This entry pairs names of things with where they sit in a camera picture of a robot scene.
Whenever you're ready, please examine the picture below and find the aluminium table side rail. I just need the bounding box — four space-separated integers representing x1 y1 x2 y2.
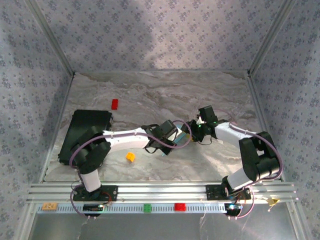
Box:
246 72 286 182
38 72 76 183

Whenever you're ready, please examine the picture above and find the aluminium mounting rail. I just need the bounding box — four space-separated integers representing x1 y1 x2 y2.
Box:
26 181 300 204

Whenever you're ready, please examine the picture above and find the black flat case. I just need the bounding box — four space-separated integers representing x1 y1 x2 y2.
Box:
57 109 114 166

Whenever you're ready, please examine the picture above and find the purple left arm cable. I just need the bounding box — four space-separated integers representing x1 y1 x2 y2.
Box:
68 119 193 221

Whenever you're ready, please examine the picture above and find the yellow tape piece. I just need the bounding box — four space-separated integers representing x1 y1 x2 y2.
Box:
265 197 281 208

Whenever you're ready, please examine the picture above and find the aluminium corner post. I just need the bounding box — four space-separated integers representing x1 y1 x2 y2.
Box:
24 0 76 76
246 0 299 76

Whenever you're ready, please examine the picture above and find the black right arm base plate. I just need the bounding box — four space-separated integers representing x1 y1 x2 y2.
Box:
205 184 252 201

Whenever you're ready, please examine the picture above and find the grey slotted cable duct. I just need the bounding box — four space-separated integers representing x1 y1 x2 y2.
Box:
35 202 227 215

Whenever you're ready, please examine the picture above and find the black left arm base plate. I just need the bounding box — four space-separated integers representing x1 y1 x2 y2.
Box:
72 184 119 202

